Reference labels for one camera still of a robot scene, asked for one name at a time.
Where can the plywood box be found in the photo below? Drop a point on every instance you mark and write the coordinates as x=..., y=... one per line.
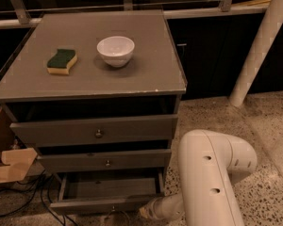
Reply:
x=14, y=162

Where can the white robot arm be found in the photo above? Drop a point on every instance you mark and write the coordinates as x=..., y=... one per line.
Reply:
x=209, y=164

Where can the green yellow sponge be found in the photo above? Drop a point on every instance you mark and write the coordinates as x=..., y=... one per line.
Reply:
x=62, y=62

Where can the grey wooden drawer cabinet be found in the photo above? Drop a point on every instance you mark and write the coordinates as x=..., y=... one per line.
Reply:
x=150, y=83

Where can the dark low cabinet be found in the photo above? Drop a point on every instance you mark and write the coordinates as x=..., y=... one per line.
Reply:
x=212, y=51

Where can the grey top drawer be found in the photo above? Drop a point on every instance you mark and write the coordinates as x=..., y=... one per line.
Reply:
x=96, y=131

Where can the grey drawer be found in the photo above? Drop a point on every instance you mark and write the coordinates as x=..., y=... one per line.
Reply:
x=95, y=192
x=96, y=131
x=106, y=161

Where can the white ceramic bowl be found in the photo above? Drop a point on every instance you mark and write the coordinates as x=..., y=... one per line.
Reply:
x=116, y=51

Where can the white diagonal pillar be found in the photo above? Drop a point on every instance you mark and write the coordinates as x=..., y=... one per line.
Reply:
x=268, y=29

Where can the grey bottom drawer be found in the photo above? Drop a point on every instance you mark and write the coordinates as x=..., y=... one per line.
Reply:
x=95, y=192

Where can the grey middle drawer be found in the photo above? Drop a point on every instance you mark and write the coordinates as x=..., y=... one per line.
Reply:
x=106, y=161

